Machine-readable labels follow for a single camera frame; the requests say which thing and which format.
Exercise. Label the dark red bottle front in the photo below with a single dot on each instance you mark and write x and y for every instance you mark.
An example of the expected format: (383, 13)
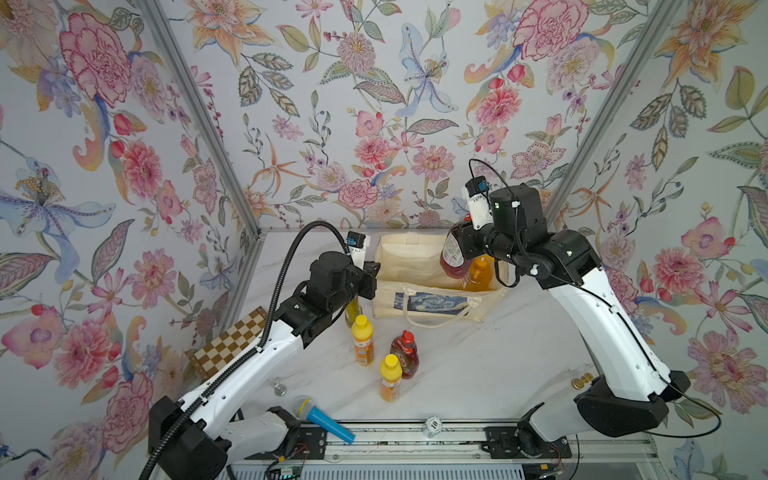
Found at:
(453, 259)

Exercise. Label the dark red bottle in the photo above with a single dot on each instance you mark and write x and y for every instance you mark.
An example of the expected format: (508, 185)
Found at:
(404, 347)
(453, 259)

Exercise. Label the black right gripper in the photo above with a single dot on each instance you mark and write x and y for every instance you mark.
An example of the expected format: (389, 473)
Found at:
(471, 238)

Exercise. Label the green dish soap bottle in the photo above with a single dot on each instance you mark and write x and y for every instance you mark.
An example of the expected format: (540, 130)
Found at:
(352, 311)

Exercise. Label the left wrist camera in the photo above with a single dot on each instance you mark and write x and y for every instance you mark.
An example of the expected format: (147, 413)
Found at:
(357, 244)

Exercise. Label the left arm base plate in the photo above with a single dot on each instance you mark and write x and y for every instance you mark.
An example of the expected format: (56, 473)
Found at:
(304, 443)

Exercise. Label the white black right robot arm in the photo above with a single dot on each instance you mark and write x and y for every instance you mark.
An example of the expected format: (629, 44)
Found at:
(634, 388)

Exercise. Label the aluminium rail frame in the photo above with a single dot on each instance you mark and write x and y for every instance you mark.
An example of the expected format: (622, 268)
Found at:
(399, 450)

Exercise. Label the cream canvas shopping bag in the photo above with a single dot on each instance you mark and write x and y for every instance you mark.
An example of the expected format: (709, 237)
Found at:
(412, 285)

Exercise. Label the blue toy microphone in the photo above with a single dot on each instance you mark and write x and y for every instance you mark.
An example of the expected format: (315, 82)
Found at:
(307, 410)

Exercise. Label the small brass weight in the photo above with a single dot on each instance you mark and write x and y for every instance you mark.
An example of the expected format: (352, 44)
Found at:
(582, 382)

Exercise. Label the large orange dish soap bottle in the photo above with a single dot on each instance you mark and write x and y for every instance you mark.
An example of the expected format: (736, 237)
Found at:
(480, 275)

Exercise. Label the wooden checkerboard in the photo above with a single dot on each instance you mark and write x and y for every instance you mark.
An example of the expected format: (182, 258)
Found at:
(215, 356)

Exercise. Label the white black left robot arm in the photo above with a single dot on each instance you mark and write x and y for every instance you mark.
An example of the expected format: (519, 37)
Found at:
(198, 436)

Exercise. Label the orange bottle yellow cap front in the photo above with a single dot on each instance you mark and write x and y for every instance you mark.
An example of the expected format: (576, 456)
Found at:
(391, 375)

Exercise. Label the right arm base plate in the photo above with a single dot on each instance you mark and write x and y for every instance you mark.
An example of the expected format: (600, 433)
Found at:
(511, 442)

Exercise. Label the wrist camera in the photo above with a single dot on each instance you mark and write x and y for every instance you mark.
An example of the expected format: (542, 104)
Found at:
(357, 244)
(475, 194)

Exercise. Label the green circuit board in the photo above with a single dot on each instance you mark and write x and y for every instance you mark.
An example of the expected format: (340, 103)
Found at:
(283, 473)

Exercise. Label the orange bottle yellow cap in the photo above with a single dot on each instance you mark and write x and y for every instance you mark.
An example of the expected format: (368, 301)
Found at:
(391, 375)
(363, 330)

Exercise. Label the orange bottle yellow cap rear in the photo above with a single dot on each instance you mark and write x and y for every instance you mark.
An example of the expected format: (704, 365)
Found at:
(363, 330)

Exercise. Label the white numbered die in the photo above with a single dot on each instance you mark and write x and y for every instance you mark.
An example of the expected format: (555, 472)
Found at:
(432, 427)

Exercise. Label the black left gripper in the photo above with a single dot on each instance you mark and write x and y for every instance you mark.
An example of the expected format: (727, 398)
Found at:
(369, 282)

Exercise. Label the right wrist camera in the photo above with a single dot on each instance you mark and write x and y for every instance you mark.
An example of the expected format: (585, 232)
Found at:
(475, 194)

